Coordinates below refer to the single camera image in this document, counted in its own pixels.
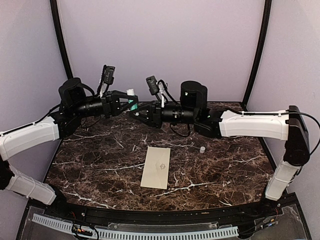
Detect black front rail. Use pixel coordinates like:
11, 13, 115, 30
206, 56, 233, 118
46, 201, 277, 226

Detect cream paper envelope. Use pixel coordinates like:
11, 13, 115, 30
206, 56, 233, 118
140, 146, 171, 190

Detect white glue stick cap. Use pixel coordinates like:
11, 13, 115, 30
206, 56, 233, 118
199, 146, 206, 154

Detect white slotted cable duct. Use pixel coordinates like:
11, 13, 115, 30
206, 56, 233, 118
32, 213, 239, 240

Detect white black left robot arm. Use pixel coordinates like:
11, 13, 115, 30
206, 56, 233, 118
0, 77, 138, 218

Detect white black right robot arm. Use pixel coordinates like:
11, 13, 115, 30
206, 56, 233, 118
130, 80, 311, 217

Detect black right frame post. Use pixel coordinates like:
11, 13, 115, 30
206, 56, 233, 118
241, 0, 272, 109

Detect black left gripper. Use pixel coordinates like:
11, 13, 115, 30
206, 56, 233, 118
72, 89, 139, 119

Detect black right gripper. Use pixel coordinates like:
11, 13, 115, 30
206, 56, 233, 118
128, 99, 198, 129

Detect green white glue stick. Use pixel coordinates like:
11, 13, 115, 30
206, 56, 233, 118
126, 88, 139, 116

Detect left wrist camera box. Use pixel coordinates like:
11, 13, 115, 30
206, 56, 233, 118
101, 65, 116, 85

